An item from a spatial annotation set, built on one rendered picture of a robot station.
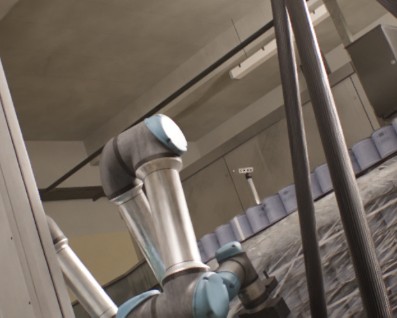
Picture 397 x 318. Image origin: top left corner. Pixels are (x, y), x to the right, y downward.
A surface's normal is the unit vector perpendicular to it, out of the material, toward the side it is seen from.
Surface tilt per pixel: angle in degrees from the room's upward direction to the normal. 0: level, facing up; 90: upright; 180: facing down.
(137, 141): 83
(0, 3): 180
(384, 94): 90
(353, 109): 90
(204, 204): 90
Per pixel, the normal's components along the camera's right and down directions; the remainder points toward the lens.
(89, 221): 0.66, -0.44
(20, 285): -0.77, 0.07
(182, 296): -0.49, -0.32
